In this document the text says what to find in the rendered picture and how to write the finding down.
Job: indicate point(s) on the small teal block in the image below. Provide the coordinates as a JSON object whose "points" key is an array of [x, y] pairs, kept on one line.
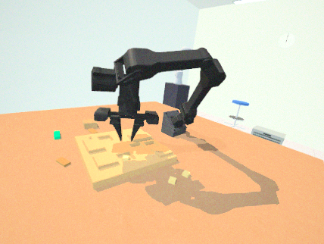
{"points": [[57, 134]]}

